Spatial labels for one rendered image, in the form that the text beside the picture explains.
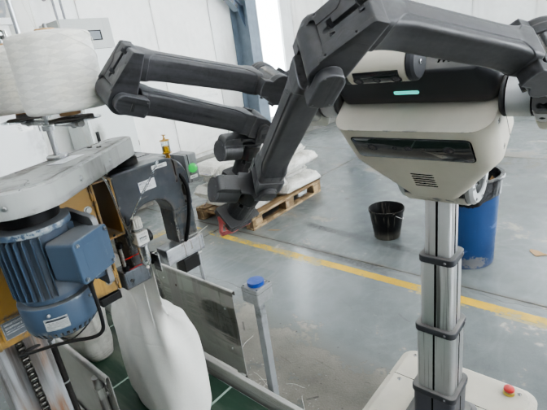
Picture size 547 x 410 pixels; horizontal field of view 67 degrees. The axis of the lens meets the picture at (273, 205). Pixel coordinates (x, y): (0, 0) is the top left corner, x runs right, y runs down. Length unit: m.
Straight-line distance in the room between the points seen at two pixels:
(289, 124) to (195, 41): 5.94
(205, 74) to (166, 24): 5.39
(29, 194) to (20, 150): 3.09
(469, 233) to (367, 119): 2.10
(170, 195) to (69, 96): 0.49
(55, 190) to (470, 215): 2.58
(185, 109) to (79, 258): 0.38
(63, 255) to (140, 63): 0.39
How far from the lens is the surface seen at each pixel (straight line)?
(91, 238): 0.90
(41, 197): 0.89
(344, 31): 0.56
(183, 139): 6.34
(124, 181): 1.20
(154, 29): 6.21
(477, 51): 0.69
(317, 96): 0.59
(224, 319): 1.79
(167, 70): 0.92
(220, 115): 1.03
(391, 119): 1.05
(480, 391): 1.94
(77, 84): 0.93
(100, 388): 1.51
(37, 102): 0.95
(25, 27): 4.39
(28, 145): 3.99
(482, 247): 3.17
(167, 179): 1.28
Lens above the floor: 1.59
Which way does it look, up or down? 20 degrees down
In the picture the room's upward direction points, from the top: 8 degrees counter-clockwise
